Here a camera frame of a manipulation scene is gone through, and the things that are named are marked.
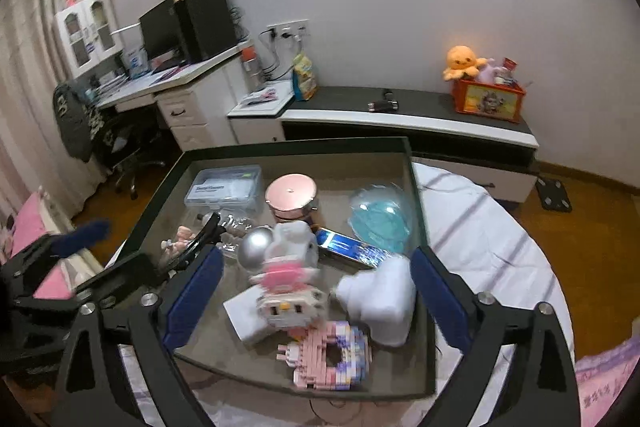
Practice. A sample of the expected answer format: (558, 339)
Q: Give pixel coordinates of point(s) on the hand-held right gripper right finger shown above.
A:
(442, 302)

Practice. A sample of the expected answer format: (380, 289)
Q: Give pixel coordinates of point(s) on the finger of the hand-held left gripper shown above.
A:
(125, 274)
(85, 234)

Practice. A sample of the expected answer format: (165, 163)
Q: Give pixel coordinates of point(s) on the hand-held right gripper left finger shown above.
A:
(192, 292)

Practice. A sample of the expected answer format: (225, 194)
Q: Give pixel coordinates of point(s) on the white dome lamp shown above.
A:
(382, 302)

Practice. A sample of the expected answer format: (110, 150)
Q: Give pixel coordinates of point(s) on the clear glass perfume bottle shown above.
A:
(252, 249)

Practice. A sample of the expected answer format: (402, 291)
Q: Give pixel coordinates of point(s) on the white pink block cat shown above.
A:
(290, 277)

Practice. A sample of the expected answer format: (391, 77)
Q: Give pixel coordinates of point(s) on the blue rectangular box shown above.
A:
(347, 249)

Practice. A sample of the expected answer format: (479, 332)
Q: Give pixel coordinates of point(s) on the clear plastic lidded box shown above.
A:
(225, 187)

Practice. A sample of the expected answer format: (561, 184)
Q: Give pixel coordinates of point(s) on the rose gold round canister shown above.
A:
(291, 197)

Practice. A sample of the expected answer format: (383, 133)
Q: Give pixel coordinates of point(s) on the pink storage box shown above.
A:
(300, 167)

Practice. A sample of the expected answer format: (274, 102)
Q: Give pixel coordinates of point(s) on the small pink figurine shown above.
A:
(169, 247)

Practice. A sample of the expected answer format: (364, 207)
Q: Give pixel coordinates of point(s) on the white charger plug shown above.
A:
(240, 314)

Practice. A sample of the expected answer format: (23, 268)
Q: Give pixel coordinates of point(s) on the pink pig figurine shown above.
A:
(186, 235)

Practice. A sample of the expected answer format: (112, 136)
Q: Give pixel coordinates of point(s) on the black office chair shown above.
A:
(132, 147)

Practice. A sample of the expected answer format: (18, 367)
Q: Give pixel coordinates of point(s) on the blue heart-shaped clear case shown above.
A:
(382, 219)

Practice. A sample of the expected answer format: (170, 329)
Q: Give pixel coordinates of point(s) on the dark printed jacket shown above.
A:
(75, 122)

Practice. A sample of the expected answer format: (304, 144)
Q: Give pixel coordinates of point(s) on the black bathroom scale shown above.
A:
(554, 194)

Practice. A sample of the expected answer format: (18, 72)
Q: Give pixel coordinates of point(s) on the white desk with drawers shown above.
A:
(187, 107)

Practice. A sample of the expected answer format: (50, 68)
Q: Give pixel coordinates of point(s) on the beige curtain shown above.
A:
(25, 82)

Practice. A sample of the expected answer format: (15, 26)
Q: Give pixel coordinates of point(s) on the blue white carton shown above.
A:
(136, 63)

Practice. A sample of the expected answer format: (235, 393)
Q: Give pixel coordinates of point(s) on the black white low cabinet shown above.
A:
(425, 117)

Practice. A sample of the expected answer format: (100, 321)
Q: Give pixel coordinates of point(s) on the pink quilt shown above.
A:
(610, 387)

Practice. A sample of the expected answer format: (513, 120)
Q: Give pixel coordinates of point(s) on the white glass-door cabinet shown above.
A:
(87, 34)

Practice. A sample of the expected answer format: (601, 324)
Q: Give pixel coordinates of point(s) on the magazine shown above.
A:
(260, 98)

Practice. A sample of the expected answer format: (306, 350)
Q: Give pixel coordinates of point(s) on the small black device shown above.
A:
(384, 104)

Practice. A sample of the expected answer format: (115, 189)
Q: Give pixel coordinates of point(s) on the orange printed storage box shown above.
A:
(487, 101)

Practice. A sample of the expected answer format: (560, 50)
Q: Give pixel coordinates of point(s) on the black computer monitor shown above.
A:
(157, 29)

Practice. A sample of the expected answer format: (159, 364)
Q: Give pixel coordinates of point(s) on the orange capped bottle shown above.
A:
(251, 67)

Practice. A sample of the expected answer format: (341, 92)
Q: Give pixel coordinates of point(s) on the pink plush toy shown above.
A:
(487, 69)

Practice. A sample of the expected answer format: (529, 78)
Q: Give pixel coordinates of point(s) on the orange octopus plush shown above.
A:
(462, 62)

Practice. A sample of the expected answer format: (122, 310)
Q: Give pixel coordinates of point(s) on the yellow blue snack bag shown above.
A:
(305, 77)

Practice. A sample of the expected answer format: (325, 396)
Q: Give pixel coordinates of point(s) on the large black speaker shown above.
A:
(207, 24)

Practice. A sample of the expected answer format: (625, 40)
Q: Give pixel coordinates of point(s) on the white wall socket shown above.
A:
(290, 29)

